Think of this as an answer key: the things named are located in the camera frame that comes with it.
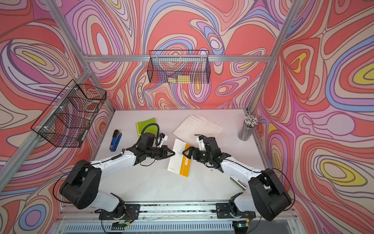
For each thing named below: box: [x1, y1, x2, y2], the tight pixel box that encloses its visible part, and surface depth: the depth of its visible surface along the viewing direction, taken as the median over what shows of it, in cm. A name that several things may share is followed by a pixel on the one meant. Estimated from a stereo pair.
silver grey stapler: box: [229, 175, 248, 191], surface depth 83 cm
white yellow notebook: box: [167, 138, 191, 178], surface depth 85 cm
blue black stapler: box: [109, 129, 123, 153], surface depth 101 cm
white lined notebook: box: [172, 113, 224, 144], surface depth 109 cm
